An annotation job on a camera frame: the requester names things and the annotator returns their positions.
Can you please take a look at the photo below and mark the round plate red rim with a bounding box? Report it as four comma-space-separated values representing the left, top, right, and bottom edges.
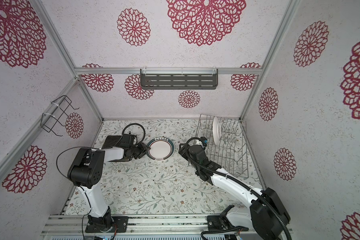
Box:
147, 137, 175, 162

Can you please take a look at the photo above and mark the white round plate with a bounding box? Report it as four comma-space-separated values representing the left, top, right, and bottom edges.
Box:
213, 117, 222, 146

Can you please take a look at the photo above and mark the black square plate yellow rim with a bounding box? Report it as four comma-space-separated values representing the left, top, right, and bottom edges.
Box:
102, 135, 125, 162

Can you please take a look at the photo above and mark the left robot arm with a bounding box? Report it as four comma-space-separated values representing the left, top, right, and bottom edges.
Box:
67, 134, 150, 232

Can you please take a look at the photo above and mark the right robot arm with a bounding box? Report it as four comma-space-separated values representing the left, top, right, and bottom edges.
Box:
179, 137, 292, 240

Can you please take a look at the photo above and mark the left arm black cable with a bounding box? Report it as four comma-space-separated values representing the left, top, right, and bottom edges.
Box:
55, 122, 147, 240

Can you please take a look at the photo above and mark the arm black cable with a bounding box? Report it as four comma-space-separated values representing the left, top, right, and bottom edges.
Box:
184, 137, 293, 240
55, 122, 147, 240

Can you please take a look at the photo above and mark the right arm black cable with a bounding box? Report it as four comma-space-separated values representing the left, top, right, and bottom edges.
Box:
184, 137, 293, 240

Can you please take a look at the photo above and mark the wire dish rack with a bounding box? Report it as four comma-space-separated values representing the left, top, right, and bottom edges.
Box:
196, 114, 249, 179

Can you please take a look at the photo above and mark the grey wall shelf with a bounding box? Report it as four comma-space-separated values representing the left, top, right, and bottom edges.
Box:
140, 69, 219, 90

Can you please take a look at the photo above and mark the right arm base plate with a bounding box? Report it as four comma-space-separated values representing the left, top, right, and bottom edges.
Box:
207, 215, 249, 233

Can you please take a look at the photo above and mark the black wire wall basket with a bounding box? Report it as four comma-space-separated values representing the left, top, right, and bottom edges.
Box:
40, 95, 79, 137

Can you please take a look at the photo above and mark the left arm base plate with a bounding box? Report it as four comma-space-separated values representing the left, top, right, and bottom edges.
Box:
85, 216, 129, 233

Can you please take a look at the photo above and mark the aluminium mounting rail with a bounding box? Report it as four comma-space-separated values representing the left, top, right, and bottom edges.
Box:
41, 212, 294, 237

